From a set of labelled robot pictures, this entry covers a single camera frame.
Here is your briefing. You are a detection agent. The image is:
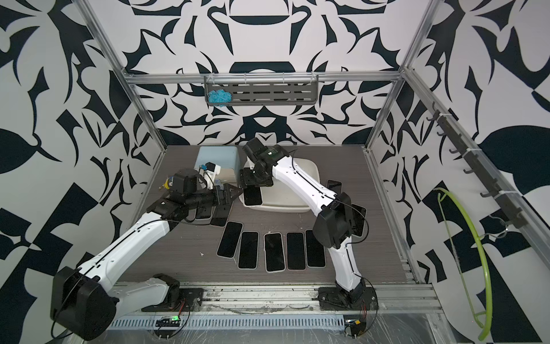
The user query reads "white plastic storage tub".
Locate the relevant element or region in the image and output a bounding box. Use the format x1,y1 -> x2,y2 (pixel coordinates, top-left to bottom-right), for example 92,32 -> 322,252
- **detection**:
239,159 -> 320,214

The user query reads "black phone pink case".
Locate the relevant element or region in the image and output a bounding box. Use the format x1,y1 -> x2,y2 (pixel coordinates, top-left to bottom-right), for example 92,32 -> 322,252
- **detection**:
238,232 -> 259,269

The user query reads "black phone white case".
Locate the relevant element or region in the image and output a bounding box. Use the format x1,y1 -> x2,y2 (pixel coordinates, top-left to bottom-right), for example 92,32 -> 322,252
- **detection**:
286,232 -> 306,271

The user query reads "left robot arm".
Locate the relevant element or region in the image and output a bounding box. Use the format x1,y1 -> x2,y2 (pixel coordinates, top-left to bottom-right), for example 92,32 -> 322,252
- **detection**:
50,169 -> 243,341

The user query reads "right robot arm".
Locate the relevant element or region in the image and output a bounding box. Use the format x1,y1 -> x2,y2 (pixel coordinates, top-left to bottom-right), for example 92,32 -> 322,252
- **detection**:
241,138 -> 367,308

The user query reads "light blue drawer box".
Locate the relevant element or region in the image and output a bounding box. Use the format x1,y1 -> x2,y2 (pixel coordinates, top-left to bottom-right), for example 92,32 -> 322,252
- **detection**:
194,146 -> 241,172

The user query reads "teal crumpled cloth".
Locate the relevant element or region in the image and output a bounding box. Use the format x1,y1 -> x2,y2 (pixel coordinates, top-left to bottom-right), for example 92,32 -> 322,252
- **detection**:
208,90 -> 233,107

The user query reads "left controller board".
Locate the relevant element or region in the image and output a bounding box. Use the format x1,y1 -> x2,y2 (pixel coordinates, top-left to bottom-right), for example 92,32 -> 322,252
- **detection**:
154,316 -> 181,329

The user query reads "controller board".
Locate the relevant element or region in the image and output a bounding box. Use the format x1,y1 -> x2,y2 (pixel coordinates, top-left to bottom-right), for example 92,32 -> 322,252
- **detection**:
154,316 -> 181,329
344,318 -> 367,338

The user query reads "right controller board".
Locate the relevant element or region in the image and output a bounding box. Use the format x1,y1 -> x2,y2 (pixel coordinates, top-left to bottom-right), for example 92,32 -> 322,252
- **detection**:
344,318 -> 367,338

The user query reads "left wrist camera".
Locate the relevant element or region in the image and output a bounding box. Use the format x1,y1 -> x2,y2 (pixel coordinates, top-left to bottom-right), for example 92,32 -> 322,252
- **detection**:
199,162 -> 221,189

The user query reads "small plush toy keychain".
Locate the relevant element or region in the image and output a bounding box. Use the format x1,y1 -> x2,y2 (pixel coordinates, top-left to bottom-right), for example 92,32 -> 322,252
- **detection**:
160,176 -> 173,190

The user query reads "grey slotted wall shelf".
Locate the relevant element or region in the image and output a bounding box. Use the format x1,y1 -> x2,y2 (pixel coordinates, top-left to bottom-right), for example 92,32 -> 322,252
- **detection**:
203,73 -> 319,106

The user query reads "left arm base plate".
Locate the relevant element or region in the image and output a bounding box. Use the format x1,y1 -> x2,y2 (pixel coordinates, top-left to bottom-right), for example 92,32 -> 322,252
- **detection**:
171,288 -> 205,312

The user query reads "white ventilated cable duct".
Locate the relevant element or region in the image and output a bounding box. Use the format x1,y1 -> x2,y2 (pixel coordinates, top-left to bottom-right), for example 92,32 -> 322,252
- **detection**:
108,314 -> 345,331

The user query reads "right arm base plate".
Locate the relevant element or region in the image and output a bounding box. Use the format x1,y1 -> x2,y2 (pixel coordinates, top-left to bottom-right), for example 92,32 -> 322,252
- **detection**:
317,285 -> 378,311

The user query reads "dark hook rail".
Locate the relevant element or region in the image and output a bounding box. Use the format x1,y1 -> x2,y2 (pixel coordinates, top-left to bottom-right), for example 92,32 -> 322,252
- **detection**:
429,107 -> 528,229

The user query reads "green hose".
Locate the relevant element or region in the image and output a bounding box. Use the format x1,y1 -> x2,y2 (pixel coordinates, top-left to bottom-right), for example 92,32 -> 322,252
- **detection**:
433,187 -> 493,341

